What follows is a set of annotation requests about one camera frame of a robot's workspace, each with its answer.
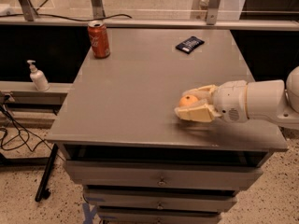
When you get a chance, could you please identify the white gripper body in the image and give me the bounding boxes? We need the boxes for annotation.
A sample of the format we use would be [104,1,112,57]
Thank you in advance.
[213,80,248,123]

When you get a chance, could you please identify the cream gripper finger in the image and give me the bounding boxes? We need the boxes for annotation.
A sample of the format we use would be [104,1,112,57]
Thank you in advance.
[182,85,217,104]
[175,100,221,122]

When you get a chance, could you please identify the orange fruit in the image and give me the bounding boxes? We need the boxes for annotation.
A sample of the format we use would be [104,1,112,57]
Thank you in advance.
[178,95,198,107]

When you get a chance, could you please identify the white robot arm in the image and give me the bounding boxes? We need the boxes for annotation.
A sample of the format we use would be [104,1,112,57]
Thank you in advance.
[175,67,299,130]

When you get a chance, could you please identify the dark blue rxbar wrapper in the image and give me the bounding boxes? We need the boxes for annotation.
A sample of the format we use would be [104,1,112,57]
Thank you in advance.
[176,36,204,54]

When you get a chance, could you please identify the top grey drawer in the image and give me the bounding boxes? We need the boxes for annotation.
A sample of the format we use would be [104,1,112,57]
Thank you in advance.
[64,161,263,190]

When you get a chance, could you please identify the grey drawer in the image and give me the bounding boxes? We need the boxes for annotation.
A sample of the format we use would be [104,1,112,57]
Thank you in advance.
[64,161,263,190]
[84,188,236,213]
[97,207,221,224]

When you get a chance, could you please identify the grey drawer cabinet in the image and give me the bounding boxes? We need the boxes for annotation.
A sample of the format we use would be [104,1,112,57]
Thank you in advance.
[46,27,290,224]

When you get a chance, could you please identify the red soda can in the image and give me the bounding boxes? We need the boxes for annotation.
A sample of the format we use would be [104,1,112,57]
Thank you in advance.
[88,21,110,59]

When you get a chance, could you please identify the middle grey drawer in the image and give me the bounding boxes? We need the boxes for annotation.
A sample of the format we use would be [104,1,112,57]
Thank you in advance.
[84,188,236,213]

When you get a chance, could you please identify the bottom grey drawer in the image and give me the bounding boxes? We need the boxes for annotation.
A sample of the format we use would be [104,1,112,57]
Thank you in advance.
[97,207,221,224]

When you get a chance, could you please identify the white pump bottle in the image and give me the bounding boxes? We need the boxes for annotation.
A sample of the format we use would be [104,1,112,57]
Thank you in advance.
[27,60,50,91]

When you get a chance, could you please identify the black metal stand leg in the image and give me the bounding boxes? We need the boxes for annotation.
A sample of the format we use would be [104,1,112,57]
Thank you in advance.
[35,144,58,203]

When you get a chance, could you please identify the black floor cables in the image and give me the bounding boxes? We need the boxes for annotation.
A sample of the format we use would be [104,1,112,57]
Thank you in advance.
[0,91,55,154]

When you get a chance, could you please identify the metal railing frame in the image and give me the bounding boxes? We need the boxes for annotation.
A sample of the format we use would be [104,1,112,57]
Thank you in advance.
[0,0,299,32]

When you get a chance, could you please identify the black cable on ledge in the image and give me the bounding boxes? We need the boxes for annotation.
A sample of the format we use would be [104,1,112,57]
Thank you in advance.
[0,13,133,22]

